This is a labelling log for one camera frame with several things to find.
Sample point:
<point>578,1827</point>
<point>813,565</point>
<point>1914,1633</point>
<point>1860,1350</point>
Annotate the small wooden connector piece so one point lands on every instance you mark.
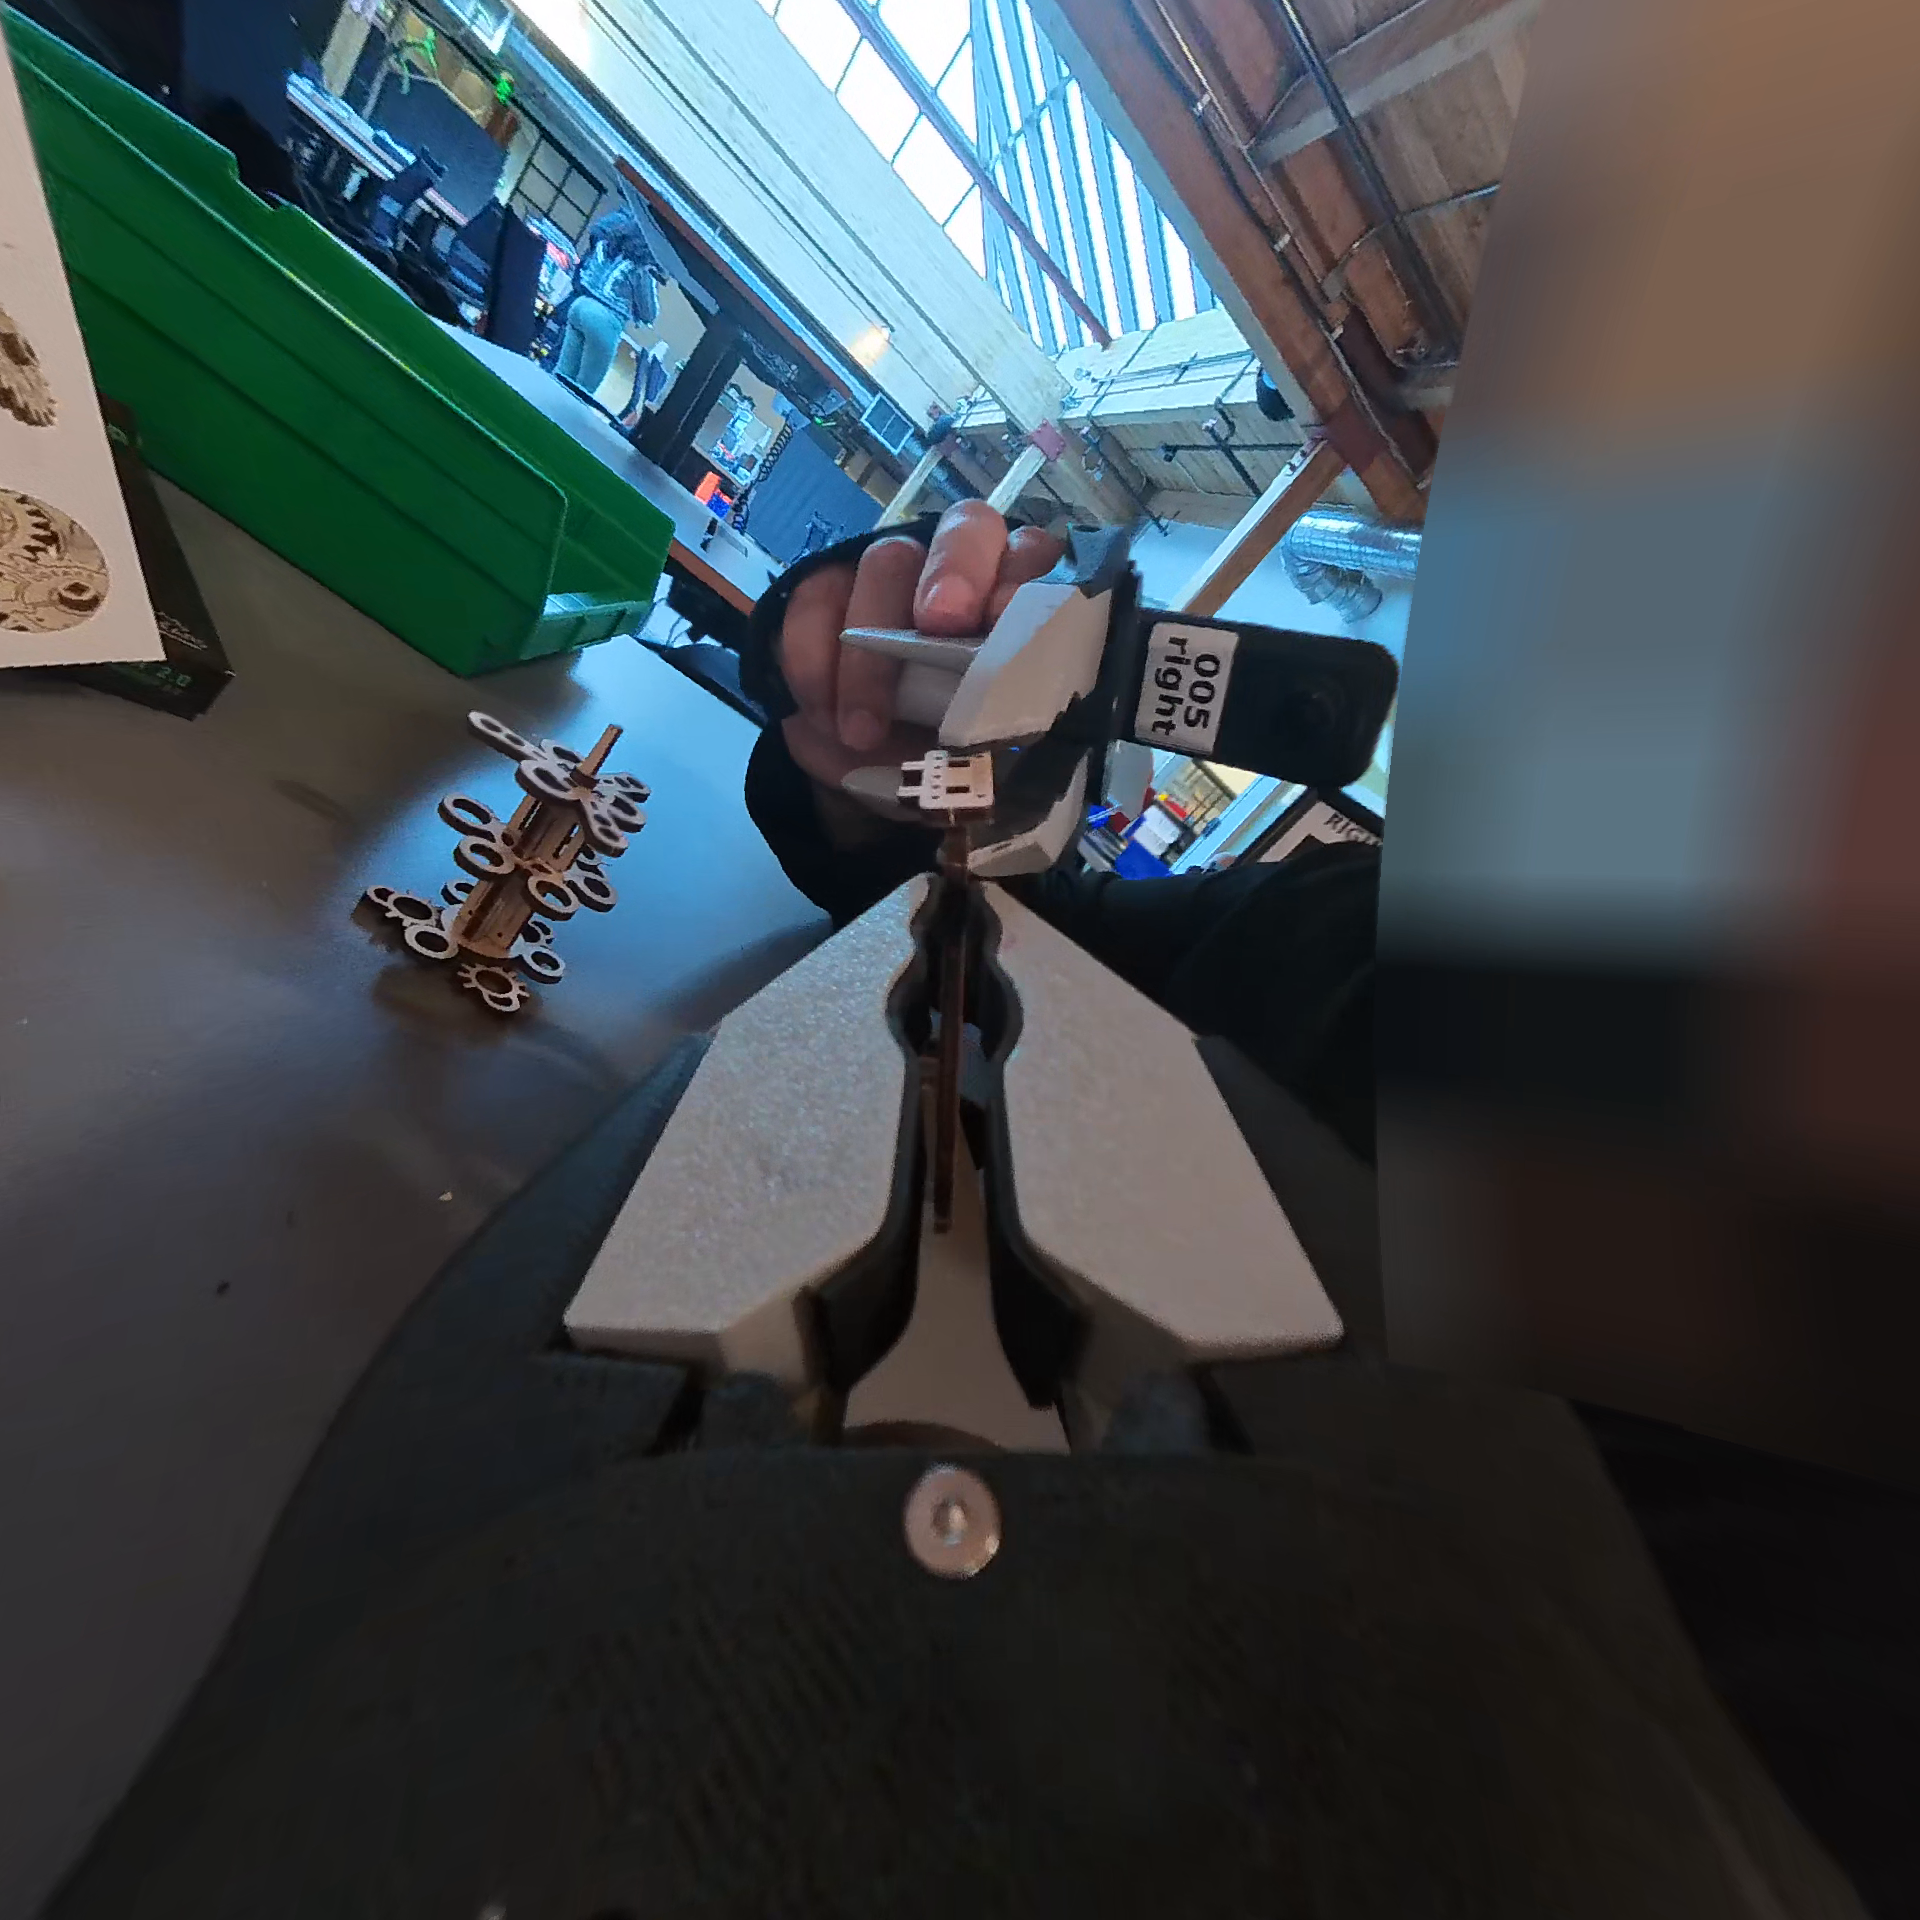
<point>960,783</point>

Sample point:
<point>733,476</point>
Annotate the folded assembly instruction sheet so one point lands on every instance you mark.
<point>43,437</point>

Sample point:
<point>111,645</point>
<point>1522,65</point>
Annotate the green plastic bin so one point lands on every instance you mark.
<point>374,496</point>
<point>226,254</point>

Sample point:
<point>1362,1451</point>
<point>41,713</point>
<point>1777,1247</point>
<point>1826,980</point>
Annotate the silver ventilation duct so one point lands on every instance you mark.
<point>1349,563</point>

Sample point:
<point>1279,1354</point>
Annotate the black model kit box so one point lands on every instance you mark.
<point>166,661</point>

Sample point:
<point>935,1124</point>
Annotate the round wooden frame part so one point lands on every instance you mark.
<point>953,1110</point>

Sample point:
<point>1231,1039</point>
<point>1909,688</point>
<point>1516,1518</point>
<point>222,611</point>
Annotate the wooden flower-disc rod assembly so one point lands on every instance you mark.
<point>504,885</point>

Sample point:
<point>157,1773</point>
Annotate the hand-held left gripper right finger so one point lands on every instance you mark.
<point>1168,1187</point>

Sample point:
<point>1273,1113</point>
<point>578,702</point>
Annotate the person's right hand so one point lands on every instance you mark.
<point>869,631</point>

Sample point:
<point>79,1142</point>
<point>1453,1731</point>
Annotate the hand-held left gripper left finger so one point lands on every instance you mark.
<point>749,1168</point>

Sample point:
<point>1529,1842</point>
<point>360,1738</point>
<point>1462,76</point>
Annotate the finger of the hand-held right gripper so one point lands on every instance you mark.
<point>1035,661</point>
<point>1020,849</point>

